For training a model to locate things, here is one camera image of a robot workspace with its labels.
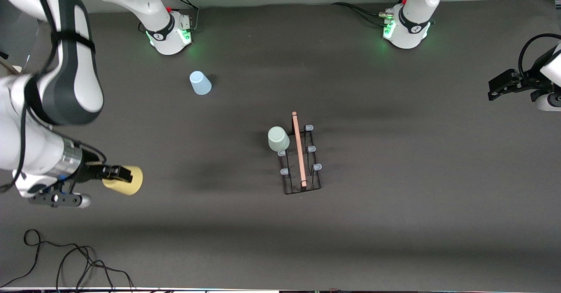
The pale green plastic cup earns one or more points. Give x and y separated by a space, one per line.
278 139

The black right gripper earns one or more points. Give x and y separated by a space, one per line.
90 171

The light blue plastic cup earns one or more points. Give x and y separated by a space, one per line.
200 83

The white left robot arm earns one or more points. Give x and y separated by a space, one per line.
414 16

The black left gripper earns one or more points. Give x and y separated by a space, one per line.
528 82

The dark grey table cloth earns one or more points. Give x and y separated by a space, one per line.
350 218

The yellow plastic cup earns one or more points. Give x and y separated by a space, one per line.
131 185

